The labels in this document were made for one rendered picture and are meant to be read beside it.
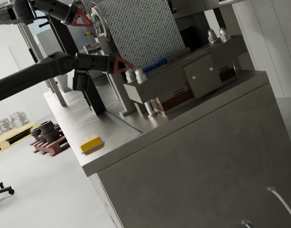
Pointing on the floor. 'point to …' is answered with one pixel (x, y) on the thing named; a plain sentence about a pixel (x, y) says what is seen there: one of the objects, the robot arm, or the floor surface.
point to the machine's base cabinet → (209, 172)
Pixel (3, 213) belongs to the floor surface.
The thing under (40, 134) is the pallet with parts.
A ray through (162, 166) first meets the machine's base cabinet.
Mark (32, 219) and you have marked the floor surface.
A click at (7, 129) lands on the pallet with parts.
